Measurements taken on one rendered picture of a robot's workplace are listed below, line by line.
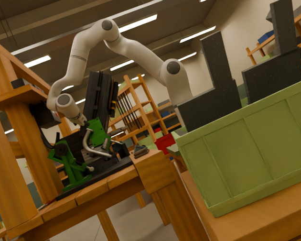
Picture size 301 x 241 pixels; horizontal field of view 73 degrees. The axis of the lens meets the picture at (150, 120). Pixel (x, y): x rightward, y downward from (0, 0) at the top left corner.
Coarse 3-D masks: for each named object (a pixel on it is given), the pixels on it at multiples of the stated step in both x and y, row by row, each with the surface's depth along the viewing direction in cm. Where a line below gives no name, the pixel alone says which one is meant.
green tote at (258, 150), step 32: (288, 96) 38; (224, 128) 39; (256, 128) 39; (288, 128) 38; (192, 160) 39; (224, 160) 39; (256, 160) 38; (288, 160) 38; (224, 192) 39; (256, 192) 38
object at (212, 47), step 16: (208, 48) 44; (224, 48) 44; (208, 64) 45; (224, 64) 46; (224, 80) 47; (208, 96) 48; (224, 96) 49; (192, 112) 50; (208, 112) 50; (224, 112) 51; (192, 128) 51
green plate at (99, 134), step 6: (90, 120) 153; (96, 120) 153; (90, 126) 151; (96, 126) 151; (96, 132) 150; (102, 132) 150; (90, 138) 148; (96, 138) 148; (102, 138) 148; (96, 144) 146
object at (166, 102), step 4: (168, 100) 1029; (160, 104) 1022; (164, 104) 1022; (168, 104) 1019; (148, 108) 1015; (160, 108) 1016; (148, 112) 1004; (164, 112) 1023; (168, 112) 1025; (172, 112) 1027; (140, 116) 998; (164, 116) 1022; (168, 116) 1012; (128, 120) 994; (152, 124) 1001; (176, 124) 1017; (180, 124) 1014; (168, 128) 1011; (144, 136) 999; (136, 140) 987
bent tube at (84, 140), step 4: (88, 132) 146; (84, 136) 145; (88, 136) 146; (84, 140) 144; (84, 144) 143; (84, 148) 142; (88, 148) 142; (88, 152) 141; (92, 152) 141; (96, 152) 141; (100, 152) 141; (104, 156) 141; (108, 156) 140
